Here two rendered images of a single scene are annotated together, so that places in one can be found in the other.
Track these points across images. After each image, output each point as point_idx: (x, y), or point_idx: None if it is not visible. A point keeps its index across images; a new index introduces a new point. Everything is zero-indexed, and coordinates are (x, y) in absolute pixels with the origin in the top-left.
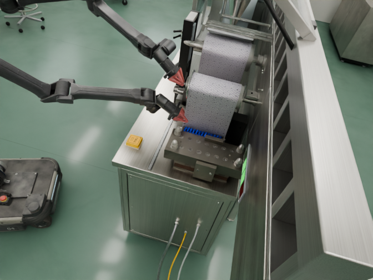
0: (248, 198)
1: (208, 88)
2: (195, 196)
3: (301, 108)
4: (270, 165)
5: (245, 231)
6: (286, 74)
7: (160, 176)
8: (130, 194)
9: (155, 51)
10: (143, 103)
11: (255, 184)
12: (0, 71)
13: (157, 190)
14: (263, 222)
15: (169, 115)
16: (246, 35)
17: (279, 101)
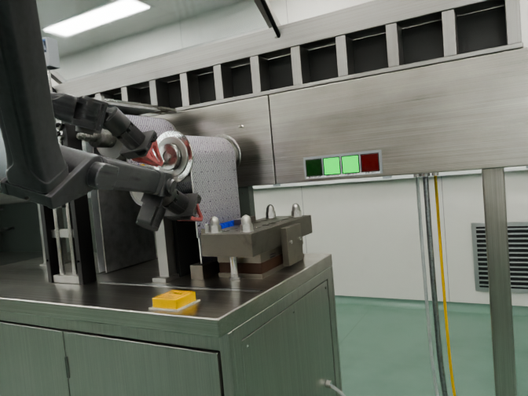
0: (397, 131)
1: (203, 141)
2: (310, 299)
3: (384, 2)
4: (395, 68)
5: (440, 127)
6: (298, 49)
7: (278, 290)
8: None
9: (111, 111)
10: (164, 186)
11: (391, 109)
12: (34, 34)
13: (280, 343)
14: (457, 64)
15: (182, 214)
16: (150, 105)
17: (304, 82)
